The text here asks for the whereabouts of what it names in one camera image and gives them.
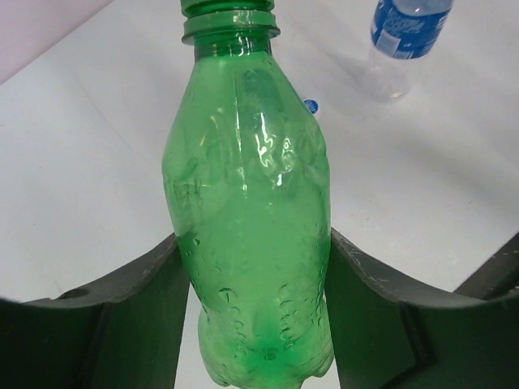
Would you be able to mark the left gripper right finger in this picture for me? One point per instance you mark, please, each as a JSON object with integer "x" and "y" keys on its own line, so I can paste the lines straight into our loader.
{"x": 390, "y": 330}

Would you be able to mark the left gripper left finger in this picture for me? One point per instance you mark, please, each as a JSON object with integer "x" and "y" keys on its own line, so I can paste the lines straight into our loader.
{"x": 123, "y": 330}

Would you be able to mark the green plastic bottle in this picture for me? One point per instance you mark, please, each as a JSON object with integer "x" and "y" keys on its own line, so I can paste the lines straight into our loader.
{"x": 247, "y": 184}

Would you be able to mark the blue label bottle white cap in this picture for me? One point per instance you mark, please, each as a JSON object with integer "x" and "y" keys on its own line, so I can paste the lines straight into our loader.
{"x": 402, "y": 34}

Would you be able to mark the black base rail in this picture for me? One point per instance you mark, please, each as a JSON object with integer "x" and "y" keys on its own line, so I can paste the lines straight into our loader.
{"x": 497, "y": 277}

